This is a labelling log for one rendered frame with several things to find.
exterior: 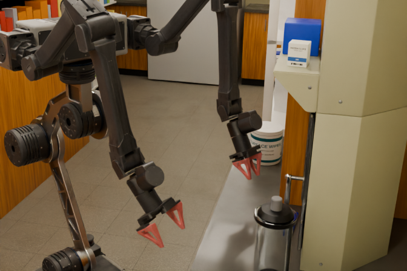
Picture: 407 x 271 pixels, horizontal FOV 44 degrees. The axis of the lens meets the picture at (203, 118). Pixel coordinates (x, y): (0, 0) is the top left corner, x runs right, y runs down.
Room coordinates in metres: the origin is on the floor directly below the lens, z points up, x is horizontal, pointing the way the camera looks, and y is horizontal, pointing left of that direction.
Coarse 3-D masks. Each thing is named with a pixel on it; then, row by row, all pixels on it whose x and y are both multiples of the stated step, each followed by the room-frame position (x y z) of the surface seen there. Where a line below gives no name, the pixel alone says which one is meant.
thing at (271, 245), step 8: (256, 208) 1.15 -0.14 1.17; (256, 216) 1.11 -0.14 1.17; (296, 216) 1.12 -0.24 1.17; (272, 224) 1.07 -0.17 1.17; (280, 224) 1.07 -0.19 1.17; (288, 224) 1.08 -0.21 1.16; (256, 232) 1.12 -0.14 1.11; (264, 232) 1.09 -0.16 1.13; (272, 232) 1.08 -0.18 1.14; (280, 232) 1.08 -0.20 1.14; (288, 232) 1.09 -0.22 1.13; (256, 240) 1.12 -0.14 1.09; (264, 240) 1.09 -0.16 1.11; (272, 240) 1.08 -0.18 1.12; (280, 240) 1.08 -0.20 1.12; (288, 240) 1.09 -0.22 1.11; (256, 248) 1.11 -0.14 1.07; (264, 248) 1.09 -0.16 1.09; (272, 248) 1.08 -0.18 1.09; (280, 248) 1.08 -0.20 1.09; (288, 248) 1.10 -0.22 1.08; (256, 256) 1.11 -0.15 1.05; (264, 256) 1.09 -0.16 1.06; (272, 256) 1.08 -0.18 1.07; (280, 256) 1.08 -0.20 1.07; (256, 264) 1.11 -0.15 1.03; (264, 264) 1.09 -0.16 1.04; (272, 264) 1.08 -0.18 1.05; (280, 264) 1.08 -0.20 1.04
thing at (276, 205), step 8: (272, 200) 1.12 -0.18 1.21; (280, 200) 1.12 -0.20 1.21; (264, 208) 1.13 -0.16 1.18; (272, 208) 1.12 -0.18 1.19; (280, 208) 1.12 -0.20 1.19; (288, 208) 1.13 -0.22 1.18; (264, 216) 1.10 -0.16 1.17; (272, 216) 1.09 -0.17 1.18; (280, 216) 1.09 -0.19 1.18; (288, 216) 1.10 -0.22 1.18
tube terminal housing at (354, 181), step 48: (336, 0) 1.20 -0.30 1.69; (384, 0) 1.19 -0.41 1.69; (336, 48) 1.20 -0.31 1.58; (384, 48) 1.21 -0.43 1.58; (336, 96) 1.19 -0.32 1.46; (384, 96) 1.22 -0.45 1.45; (336, 144) 1.19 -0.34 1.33; (384, 144) 1.24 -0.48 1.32; (336, 192) 1.19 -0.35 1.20; (384, 192) 1.25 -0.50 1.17; (336, 240) 1.18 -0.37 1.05; (384, 240) 1.27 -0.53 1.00
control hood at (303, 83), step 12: (312, 60) 1.35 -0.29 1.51; (276, 72) 1.23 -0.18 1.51; (288, 72) 1.22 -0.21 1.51; (300, 72) 1.22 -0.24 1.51; (312, 72) 1.22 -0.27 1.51; (288, 84) 1.22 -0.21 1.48; (300, 84) 1.21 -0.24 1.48; (312, 84) 1.21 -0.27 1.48; (300, 96) 1.21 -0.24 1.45; (312, 96) 1.21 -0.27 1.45; (312, 108) 1.21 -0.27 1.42
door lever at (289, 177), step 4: (288, 176) 1.26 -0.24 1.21; (292, 176) 1.26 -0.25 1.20; (296, 176) 1.26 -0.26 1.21; (300, 176) 1.26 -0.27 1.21; (304, 176) 1.25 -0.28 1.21; (288, 180) 1.26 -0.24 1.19; (300, 180) 1.26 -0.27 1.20; (288, 184) 1.26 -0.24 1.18; (288, 188) 1.26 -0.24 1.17; (288, 192) 1.26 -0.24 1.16; (284, 196) 1.26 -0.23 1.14; (288, 196) 1.26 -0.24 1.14; (284, 200) 1.26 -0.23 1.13; (288, 200) 1.26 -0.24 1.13
